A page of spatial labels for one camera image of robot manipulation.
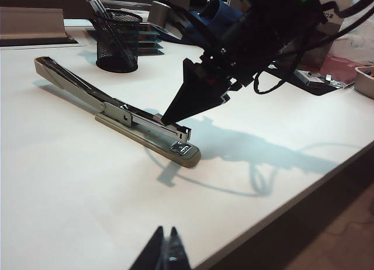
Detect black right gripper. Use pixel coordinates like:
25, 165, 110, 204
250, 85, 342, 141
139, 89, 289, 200
162, 6, 295, 126

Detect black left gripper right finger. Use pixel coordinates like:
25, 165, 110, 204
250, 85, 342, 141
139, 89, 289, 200
168, 226, 192, 270

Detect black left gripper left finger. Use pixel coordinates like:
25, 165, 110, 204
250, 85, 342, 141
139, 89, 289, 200
133, 225, 165, 270

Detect beige long-reach stapler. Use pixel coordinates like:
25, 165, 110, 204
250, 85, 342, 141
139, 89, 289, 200
34, 56, 202, 169

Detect colourful flat game box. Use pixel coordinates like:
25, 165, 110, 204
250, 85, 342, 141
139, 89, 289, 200
138, 23, 161, 41
136, 47, 165, 57
137, 40, 163, 49

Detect black mesh pen holder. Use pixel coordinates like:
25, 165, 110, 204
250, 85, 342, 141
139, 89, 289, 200
89, 9, 144, 74

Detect silver packet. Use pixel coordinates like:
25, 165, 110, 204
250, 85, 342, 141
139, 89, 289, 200
293, 70, 311, 85

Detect brown cardboard box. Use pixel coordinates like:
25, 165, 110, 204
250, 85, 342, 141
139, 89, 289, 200
300, 10, 351, 71

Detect white pen with black cap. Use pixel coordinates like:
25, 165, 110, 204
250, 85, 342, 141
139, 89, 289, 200
91, 0, 137, 63

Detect pens in holder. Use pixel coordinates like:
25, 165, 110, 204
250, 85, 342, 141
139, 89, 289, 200
86, 0, 129, 60

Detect pink plastic bag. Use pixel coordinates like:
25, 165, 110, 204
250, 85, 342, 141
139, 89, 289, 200
320, 53, 374, 87

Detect white plastic bag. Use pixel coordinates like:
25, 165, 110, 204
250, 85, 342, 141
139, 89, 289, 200
329, 26, 374, 64

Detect beige tray with small items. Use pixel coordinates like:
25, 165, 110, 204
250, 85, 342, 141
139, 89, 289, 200
354, 65, 374, 100

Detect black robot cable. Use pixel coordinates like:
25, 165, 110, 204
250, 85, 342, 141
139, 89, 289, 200
252, 0, 374, 95

